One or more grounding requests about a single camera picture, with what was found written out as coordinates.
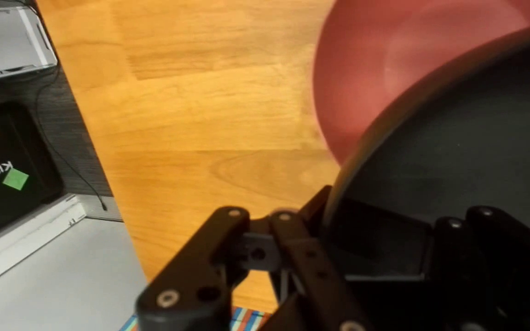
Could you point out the black bowl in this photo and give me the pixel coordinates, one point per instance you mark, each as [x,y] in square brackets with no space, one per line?
[474,152]

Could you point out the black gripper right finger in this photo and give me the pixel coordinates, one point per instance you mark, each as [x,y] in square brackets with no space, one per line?
[498,268]

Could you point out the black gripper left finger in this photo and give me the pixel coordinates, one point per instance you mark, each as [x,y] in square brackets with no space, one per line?
[303,268]

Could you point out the black Kinova case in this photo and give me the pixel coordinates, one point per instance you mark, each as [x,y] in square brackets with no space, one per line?
[8,158]

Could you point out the grey plastic box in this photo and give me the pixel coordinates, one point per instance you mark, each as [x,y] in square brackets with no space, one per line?
[4,38]

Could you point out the peach bowl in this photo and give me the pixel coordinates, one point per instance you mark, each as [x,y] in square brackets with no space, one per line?
[387,60]

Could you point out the grey flat panel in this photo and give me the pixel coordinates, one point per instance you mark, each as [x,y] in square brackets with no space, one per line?
[56,276]

